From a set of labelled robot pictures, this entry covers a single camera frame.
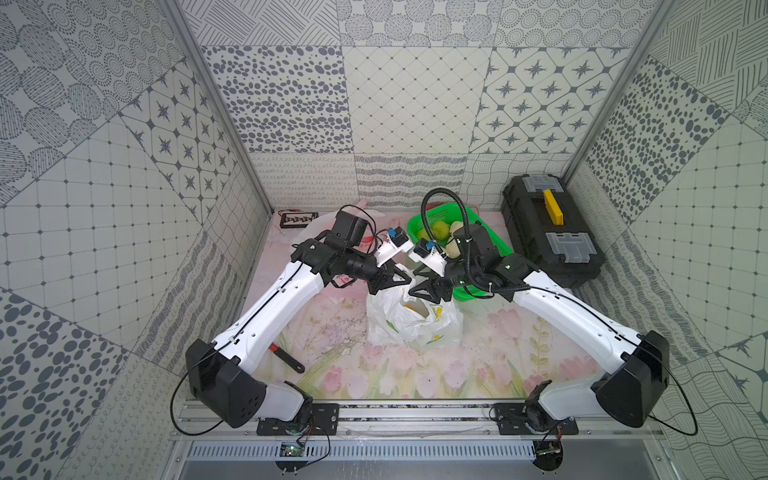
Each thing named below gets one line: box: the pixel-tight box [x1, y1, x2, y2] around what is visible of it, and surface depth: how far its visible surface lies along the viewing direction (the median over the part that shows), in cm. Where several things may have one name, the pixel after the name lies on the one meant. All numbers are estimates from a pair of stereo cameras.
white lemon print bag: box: [366, 264, 464, 348], surface depth 70 cm
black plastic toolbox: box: [501, 174, 605, 289], surface depth 94 cm
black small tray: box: [280, 211, 319, 229], surface depth 117 cm
